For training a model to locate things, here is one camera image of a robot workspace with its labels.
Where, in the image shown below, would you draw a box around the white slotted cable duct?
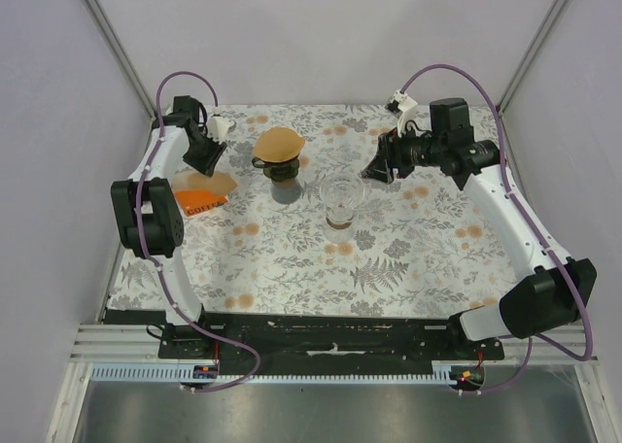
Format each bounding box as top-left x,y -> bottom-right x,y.
90,362 -> 484,386

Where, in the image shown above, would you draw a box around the floral tablecloth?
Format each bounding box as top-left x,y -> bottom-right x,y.
107,103 -> 549,324

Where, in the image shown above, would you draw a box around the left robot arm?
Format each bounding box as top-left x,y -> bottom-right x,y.
111,95 -> 226,359

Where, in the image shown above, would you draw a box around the brown paper coffee filter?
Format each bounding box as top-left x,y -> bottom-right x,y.
253,127 -> 305,163

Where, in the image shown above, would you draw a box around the clear glass carafe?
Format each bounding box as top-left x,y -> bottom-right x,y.
320,174 -> 366,225

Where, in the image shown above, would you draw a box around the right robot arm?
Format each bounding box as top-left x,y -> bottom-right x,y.
361,91 -> 597,359

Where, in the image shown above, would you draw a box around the aluminium frame post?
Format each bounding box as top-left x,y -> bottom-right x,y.
497,0 -> 571,116
82,0 -> 155,117

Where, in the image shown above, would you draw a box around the dark green coffee dripper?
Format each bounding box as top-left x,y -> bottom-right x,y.
252,156 -> 299,183

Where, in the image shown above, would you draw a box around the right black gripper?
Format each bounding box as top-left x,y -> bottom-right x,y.
362,121 -> 446,186

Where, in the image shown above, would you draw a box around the glass cup with brown band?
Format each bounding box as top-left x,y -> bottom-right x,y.
323,208 -> 356,244

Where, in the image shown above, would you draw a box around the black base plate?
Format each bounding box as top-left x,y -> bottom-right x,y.
104,310 -> 504,375

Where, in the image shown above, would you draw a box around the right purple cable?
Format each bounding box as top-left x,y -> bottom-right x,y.
400,63 -> 595,396

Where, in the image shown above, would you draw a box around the right aluminium frame post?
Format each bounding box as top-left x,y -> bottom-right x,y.
497,0 -> 571,116

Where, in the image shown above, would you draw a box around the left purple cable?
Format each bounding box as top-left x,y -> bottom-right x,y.
135,70 -> 262,393

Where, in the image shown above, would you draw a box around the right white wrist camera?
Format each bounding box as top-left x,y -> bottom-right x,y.
385,90 -> 419,137

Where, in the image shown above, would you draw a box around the orange coffee filter pack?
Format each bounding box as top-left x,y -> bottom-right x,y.
171,170 -> 228,217

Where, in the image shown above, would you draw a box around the left aluminium frame post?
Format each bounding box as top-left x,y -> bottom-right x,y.
82,0 -> 155,117

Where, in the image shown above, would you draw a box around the purple cable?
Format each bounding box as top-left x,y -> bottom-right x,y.
135,70 -> 262,393
400,63 -> 595,396

